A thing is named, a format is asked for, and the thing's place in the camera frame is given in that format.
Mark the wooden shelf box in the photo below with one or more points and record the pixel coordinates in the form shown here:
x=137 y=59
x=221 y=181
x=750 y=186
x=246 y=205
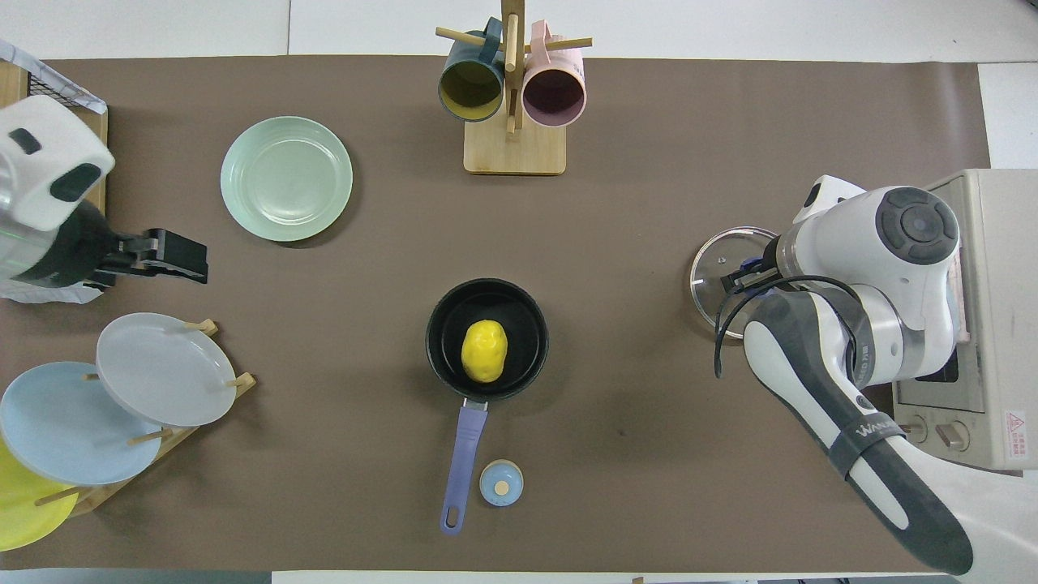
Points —
x=97 y=195

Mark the wooden mug tree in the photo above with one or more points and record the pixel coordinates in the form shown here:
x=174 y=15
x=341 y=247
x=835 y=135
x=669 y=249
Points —
x=515 y=150

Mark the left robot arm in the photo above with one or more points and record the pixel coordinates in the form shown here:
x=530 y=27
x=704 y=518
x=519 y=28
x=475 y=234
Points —
x=40 y=186

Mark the wooden plate rack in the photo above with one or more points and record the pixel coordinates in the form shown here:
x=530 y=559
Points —
x=97 y=496

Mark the small blue round lid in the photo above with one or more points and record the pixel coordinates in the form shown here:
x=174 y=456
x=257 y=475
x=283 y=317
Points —
x=501 y=483

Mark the yellow plate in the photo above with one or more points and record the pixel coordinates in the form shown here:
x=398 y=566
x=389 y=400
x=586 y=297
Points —
x=20 y=511

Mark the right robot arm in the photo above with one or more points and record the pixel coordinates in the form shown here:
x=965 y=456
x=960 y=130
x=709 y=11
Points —
x=892 y=268

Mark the glass lid purple knob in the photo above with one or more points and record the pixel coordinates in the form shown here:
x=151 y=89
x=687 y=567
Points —
x=714 y=284

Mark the grey plate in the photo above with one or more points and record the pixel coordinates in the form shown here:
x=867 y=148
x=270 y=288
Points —
x=162 y=369

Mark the light green plate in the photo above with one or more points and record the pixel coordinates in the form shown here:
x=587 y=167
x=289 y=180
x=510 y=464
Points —
x=286 y=178

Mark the dark teal mug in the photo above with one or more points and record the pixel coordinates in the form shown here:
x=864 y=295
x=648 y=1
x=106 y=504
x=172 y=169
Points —
x=470 y=85

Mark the pink mug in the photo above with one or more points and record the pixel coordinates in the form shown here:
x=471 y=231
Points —
x=554 y=93

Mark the beige toaster oven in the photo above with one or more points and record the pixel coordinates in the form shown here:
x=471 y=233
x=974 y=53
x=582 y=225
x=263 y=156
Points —
x=1005 y=324

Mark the toaster oven knob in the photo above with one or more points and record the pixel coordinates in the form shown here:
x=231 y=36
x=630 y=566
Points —
x=916 y=429
x=953 y=435

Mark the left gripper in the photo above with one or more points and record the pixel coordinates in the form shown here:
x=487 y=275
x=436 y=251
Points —
x=130 y=255

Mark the white paper sheet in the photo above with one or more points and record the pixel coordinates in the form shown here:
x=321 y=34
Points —
x=49 y=294

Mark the white cloth on basket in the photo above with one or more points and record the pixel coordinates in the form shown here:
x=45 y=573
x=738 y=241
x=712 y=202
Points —
x=16 y=57

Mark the yellow potato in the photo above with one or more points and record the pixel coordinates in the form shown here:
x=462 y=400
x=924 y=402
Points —
x=484 y=353

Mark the light blue plate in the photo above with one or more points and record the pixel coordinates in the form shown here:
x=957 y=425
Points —
x=65 y=430

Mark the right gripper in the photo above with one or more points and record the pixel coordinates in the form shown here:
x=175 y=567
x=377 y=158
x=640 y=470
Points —
x=758 y=277

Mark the brown table mat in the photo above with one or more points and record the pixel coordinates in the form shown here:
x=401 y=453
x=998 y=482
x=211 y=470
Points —
x=649 y=405

